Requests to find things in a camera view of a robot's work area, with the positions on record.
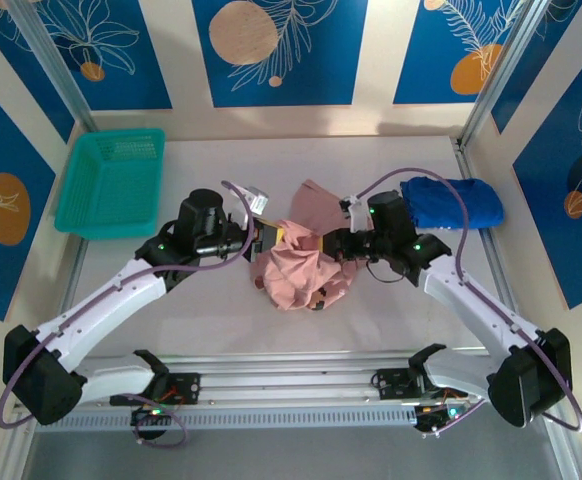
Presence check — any pink t-shirt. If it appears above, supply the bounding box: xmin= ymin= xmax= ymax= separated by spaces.
xmin=249 ymin=178 xmax=360 ymax=312

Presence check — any blue folded t-shirt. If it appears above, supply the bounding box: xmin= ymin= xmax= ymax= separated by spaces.
xmin=399 ymin=175 xmax=505 ymax=231

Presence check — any teal plastic basket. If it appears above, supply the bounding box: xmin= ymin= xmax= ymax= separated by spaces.
xmin=53 ymin=128 xmax=166 ymax=240

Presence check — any blue poster with peach circle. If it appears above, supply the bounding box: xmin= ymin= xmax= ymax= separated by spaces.
xmin=192 ymin=0 xmax=370 ymax=109

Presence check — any small circuit board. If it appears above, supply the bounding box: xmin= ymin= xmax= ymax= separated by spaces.
xmin=413 ymin=402 xmax=472 ymax=434
xmin=130 ymin=405 xmax=168 ymax=427

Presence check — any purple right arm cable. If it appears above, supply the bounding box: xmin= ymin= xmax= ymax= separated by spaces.
xmin=355 ymin=167 xmax=582 ymax=441

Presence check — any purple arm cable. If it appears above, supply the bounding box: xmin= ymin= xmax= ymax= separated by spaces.
xmin=0 ymin=179 xmax=260 ymax=449
xmin=355 ymin=167 xmax=582 ymax=441

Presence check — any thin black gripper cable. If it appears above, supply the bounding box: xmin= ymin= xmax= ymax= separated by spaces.
xmin=365 ymin=257 xmax=407 ymax=285

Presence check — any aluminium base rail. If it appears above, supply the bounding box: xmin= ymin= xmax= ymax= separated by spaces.
xmin=13 ymin=349 xmax=567 ymax=416

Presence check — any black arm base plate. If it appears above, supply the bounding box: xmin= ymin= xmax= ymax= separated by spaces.
xmin=374 ymin=368 xmax=468 ymax=401
xmin=109 ymin=372 xmax=202 ymax=407

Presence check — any grey slotted cable duct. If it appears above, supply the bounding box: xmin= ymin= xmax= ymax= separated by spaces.
xmin=55 ymin=407 xmax=422 ymax=432

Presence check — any aluminium frame post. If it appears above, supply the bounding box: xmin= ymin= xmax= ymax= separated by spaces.
xmin=460 ymin=0 xmax=558 ymax=149
xmin=6 ymin=0 xmax=100 ymax=134

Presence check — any blue floral wall poster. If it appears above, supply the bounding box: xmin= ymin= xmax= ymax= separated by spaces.
xmin=0 ymin=9 xmax=76 ymax=145
xmin=490 ymin=0 xmax=582 ymax=135

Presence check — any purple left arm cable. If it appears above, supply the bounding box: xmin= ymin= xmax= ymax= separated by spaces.
xmin=0 ymin=179 xmax=260 ymax=449

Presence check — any aluminium frame leg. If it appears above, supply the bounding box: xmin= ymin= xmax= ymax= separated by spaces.
xmin=0 ymin=424 xmax=37 ymax=480
xmin=543 ymin=399 xmax=582 ymax=480

